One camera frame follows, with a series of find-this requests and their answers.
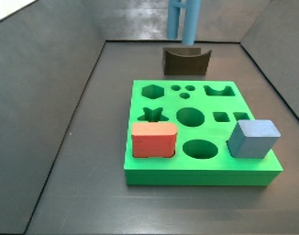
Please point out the blue three prong object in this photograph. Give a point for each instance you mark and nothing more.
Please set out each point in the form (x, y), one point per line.
(193, 10)

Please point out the black curved fixture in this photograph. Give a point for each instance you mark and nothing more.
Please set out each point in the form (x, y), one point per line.
(186, 61)

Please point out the red block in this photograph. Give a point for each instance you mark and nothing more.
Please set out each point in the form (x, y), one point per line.
(154, 139)

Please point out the green shape sorter block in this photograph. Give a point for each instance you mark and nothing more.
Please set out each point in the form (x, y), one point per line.
(205, 109)

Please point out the blue grey block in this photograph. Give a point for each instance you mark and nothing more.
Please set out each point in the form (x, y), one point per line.
(253, 138)

